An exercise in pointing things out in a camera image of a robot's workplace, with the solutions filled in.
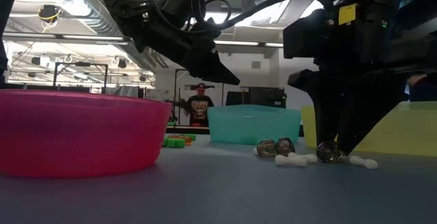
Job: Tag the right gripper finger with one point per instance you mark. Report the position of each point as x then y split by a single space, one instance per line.
368 101
324 108

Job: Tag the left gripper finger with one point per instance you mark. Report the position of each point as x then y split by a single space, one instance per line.
218 70

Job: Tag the yellow gripper tag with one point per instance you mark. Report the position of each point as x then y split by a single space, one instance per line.
347 14

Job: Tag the person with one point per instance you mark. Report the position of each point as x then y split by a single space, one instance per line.
199 108

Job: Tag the yellow-green translucent bin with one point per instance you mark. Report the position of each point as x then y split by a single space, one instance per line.
409 132

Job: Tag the black cabinet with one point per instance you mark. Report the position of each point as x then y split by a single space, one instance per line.
266 97

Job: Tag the teal plastic bin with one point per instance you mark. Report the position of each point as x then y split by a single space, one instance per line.
252 125

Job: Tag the orange plastic pumpkin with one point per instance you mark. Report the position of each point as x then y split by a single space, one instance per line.
187 140

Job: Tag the long ceiling strip light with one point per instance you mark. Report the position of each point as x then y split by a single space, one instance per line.
92 37

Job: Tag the grey-blue table mat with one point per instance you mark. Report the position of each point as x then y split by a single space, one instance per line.
218 196

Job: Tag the pink round plastic bowl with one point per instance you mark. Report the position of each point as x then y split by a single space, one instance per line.
85 132

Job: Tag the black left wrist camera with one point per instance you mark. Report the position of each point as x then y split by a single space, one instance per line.
181 5

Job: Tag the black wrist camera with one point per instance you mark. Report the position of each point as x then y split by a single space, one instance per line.
181 5
307 32

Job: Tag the small grey wall vent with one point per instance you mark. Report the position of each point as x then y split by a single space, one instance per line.
256 64

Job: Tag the black metal frame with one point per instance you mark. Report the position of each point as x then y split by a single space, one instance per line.
175 97
82 64

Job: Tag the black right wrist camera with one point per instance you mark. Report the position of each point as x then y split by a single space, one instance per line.
307 32

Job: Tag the black table frame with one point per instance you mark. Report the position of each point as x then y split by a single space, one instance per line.
187 130

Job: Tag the large spiral ventilation duct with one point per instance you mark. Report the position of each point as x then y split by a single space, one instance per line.
75 2

